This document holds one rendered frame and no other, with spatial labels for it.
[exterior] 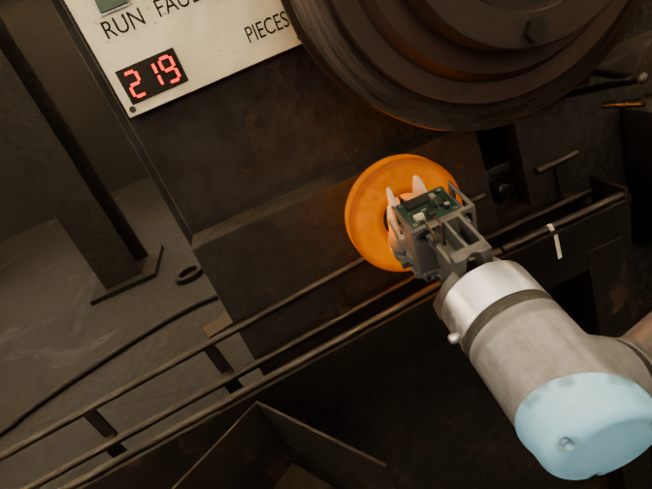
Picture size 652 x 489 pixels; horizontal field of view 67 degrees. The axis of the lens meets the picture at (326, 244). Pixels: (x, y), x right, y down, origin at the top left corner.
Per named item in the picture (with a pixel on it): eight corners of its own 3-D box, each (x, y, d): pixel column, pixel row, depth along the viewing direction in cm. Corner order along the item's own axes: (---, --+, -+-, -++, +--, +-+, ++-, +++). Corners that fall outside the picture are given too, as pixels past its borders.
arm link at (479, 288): (552, 335, 47) (461, 376, 46) (521, 301, 50) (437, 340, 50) (554, 273, 41) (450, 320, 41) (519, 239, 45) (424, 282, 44)
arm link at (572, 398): (611, 486, 39) (526, 497, 34) (518, 365, 48) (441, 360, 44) (700, 411, 35) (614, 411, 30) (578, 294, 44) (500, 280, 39)
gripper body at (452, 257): (448, 176, 53) (513, 240, 44) (457, 232, 59) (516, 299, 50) (385, 204, 53) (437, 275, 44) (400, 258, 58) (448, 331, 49)
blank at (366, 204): (322, 192, 63) (327, 199, 60) (425, 130, 63) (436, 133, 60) (374, 283, 69) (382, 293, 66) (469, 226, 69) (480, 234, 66)
